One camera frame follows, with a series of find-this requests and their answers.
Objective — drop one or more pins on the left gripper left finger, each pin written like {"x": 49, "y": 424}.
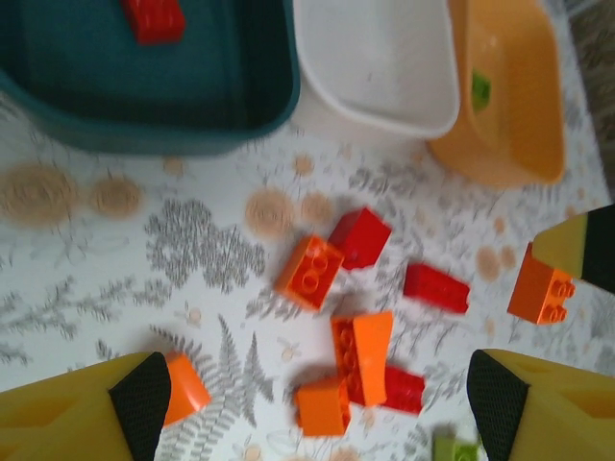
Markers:
{"x": 62, "y": 418}

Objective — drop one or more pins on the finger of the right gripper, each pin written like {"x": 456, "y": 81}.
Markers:
{"x": 586, "y": 249}

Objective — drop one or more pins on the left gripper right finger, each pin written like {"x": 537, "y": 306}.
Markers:
{"x": 552, "y": 413}

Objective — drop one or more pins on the green lego brick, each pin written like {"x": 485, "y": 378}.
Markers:
{"x": 454, "y": 451}
{"x": 480, "y": 91}

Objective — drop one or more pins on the orange curved lego brick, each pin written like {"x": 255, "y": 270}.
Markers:
{"x": 185, "y": 389}

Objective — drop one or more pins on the red lego brick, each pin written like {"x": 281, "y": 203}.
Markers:
{"x": 435, "y": 288}
{"x": 156, "y": 19}
{"x": 362, "y": 235}
{"x": 403, "y": 391}

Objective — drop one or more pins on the floral tablecloth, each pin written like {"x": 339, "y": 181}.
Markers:
{"x": 144, "y": 288}

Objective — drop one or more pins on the orange plastic bin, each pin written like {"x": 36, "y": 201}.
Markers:
{"x": 523, "y": 96}

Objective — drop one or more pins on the white plastic bin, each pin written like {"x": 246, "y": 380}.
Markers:
{"x": 379, "y": 57}

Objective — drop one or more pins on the teal plastic bin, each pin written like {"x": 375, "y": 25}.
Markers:
{"x": 144, "y": 81}

